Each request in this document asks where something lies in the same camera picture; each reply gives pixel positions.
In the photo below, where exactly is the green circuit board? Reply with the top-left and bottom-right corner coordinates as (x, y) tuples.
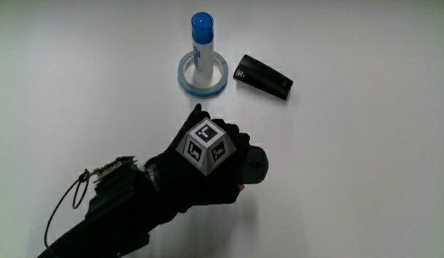
(92, 156), (138, 184)

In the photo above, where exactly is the dark grey computer mouse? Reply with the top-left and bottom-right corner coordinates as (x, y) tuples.
(237, 144), (270, 186)

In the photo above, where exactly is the clear blue tape roll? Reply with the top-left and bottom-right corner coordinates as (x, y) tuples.
(177, 49), (230, 99)

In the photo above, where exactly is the thin dark looped cable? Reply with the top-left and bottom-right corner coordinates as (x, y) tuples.
(44, 168), (91, 250)

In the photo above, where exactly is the black rectangular device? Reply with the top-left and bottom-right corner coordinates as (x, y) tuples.
(233, 54), (294, 101)

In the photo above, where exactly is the person's right forearm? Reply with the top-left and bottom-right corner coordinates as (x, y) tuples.
(36, 161), (180, 258)

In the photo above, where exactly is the person's right hand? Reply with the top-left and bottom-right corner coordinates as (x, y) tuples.
(144, 103), (251, 214)

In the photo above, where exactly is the blue capped glue stick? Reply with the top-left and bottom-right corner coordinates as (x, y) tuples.
(190, 11), (216, 77)

